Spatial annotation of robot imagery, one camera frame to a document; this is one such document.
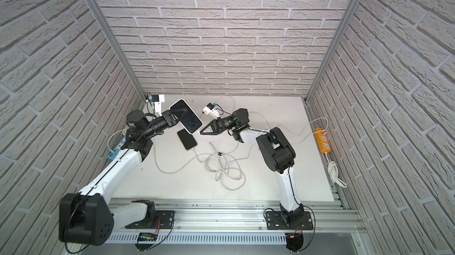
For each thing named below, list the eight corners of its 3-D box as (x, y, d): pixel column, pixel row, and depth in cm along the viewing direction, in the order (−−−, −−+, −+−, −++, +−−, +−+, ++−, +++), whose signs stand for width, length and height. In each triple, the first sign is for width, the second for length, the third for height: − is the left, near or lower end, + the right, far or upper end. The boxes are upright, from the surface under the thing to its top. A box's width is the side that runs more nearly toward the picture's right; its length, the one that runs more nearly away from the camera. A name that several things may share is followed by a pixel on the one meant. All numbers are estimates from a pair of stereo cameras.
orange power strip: (321, 152, 97) (322, 150, 96) (313, 129, 107) (314, 127, 105) (331, 152, 97) (333, 150, 96) (322, 129, 107) (323, 127, 106)
